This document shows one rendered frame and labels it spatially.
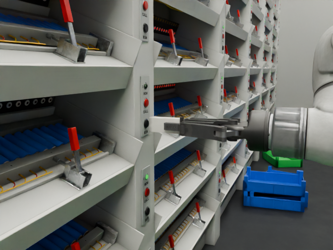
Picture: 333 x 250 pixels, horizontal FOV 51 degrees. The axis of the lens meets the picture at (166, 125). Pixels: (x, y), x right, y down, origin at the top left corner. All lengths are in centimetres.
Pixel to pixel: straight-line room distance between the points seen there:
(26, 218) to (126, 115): 30
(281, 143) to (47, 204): 38
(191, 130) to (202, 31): 76
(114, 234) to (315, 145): 42
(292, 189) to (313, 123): 128
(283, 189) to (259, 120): 127
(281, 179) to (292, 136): 146
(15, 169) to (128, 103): 26
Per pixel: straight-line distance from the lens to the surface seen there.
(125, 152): 69
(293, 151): 62
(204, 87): 134
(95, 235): 73
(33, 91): 46
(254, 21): 274
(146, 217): 77
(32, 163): 54
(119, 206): 74
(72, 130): 54
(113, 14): 69
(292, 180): 207
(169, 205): 97
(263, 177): 206
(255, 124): 62
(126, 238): 75
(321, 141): 60
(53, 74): 48
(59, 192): 54
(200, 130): 63
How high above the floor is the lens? 71
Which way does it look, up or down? 9 degrees down
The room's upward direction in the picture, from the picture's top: straight up
